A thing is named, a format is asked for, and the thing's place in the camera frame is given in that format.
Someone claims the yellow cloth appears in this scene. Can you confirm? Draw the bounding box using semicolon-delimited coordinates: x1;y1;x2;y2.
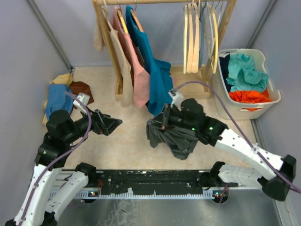
42;73;73;125

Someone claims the brown folded cloth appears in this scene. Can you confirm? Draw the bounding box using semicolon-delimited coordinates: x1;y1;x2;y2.
70;81;94;105

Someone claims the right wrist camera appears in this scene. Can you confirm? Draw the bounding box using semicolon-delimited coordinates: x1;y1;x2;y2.
168;89;184;107

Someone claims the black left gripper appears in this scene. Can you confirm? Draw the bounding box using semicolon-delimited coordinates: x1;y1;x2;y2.
64;105;122;144

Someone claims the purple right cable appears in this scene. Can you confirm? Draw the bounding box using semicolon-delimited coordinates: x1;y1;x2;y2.
175;81;301;194

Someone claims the blue folded cloth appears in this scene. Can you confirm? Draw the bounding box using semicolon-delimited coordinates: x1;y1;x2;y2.
45;84;73;120

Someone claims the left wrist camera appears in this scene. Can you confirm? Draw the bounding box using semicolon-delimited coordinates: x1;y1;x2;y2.
73;92;90;113

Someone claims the yellow cream hanger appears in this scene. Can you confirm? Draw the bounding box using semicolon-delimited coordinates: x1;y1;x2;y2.
208;5;218;74

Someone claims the pink hanging t-shirt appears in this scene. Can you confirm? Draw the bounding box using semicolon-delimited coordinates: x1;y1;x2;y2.
112;6;150;108

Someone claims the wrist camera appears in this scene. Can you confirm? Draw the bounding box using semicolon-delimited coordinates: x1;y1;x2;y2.
168;89;184;107
73;92;90;113

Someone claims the dark grey t-shirt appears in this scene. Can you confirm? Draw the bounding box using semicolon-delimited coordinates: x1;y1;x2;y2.
146;119;198;160

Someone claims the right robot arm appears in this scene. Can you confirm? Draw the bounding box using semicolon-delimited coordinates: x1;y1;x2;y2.
159;98;296;202

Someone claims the wooden clothes rack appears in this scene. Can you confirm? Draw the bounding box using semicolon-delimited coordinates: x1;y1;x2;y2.
92;0;236;101

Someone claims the cream wooden hanger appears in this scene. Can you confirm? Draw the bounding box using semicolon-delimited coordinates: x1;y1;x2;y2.
183;3;188;74
186;1;194;73
191;3;200;73

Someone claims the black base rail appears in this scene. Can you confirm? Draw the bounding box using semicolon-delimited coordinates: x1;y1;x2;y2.
85;169;226;195

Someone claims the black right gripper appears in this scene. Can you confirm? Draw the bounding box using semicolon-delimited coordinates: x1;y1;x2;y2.
149;103;197;131

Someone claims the beige hanging t-shirt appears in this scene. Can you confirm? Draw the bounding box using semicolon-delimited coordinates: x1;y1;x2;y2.
92;0;133;107

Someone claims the teal blue hanging t-shirt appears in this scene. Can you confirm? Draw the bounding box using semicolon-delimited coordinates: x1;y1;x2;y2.
126;6;173;116

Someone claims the white thin hanger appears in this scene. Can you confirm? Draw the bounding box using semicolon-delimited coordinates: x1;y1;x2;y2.
214;1;223;26

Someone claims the white laundry basket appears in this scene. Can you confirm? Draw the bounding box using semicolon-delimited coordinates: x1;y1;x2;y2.
212;48;281;120

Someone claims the orange garment in basket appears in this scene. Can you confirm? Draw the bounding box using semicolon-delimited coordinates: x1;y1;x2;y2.
229;89;272;104

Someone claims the turquoise garment in basket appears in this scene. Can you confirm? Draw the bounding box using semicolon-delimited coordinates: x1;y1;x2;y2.
226;53;269;93

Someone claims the navy garment in basket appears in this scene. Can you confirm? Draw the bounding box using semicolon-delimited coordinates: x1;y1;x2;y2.
219;52;232;93

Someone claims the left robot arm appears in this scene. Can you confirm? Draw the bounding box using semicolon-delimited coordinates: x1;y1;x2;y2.
5;110;122;226

